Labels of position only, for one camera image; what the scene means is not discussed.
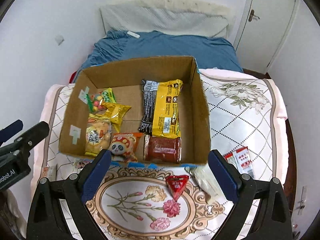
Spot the brown snack packet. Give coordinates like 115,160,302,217
143,135,182,164

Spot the blue bed sheet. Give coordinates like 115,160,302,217
71,30,243,83

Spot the large yellow black bag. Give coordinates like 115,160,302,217
138,79,183,139

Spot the white translucent snack packet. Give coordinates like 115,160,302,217
189,164,223,204

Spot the cardboard box blue rim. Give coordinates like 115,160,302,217
59,56,211,165

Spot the red triangular snack packet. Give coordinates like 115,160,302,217
165,175,189,201

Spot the yellow biscuit snack bag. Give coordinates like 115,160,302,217
85,114,112,157

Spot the small round cartoon snack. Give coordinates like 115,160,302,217
73,159,92,173

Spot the door handle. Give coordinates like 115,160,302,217
248,9,260,22

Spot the white red striped packet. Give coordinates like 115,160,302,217
223,147,255,179

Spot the small orange white packet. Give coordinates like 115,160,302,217
40,166,57,181

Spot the white pillow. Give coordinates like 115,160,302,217
99,0,234,38

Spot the green candy snack bag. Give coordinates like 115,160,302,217
86,88,117,113

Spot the white floral quilt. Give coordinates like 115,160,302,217
31,69,289,239

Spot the white door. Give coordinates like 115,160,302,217
236,0,297,74

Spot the orange panda snack bag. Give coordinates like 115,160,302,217
108,132,143,163

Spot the golden yellow snack packet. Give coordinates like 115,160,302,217
102,102,131,133

